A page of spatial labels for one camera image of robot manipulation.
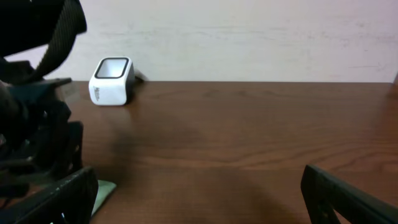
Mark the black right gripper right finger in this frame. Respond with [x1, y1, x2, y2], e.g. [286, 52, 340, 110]
[300, 165, 397, 224]

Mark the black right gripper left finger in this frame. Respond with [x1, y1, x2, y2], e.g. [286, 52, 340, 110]
[1, 167, 98, 224]

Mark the white barcode scanner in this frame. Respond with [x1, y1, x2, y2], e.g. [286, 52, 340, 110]
[88, 57, 135, 106]

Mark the light green wet wipes pack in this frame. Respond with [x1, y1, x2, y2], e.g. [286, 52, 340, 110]
[91, 180, 117, 216]

